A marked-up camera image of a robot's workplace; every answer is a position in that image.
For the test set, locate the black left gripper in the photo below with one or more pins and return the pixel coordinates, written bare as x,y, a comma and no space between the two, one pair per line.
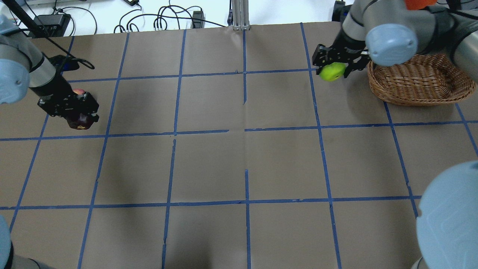
56,93

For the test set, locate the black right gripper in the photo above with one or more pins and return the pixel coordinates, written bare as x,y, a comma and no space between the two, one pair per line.
343,45

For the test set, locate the dark red apple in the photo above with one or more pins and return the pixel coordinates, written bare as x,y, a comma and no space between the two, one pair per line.
81,121

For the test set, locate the green apple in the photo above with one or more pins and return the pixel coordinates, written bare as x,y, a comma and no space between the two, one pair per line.
332,72

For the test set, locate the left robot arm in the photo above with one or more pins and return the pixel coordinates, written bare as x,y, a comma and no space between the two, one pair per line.
24,67

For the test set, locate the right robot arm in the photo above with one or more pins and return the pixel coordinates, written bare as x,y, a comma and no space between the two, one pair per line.
388,33

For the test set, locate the wicker basket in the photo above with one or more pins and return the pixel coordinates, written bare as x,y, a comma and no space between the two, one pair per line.
421,81

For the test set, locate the red yellow apple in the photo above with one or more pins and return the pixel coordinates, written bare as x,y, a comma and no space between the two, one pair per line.
79,91

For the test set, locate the orange round object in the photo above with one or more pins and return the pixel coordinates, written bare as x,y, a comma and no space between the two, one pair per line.
419,4

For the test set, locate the black power adapter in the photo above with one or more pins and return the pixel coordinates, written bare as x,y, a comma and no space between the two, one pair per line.
55,25

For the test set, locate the aluminium frame post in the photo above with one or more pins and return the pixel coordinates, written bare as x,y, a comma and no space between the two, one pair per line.
240,15

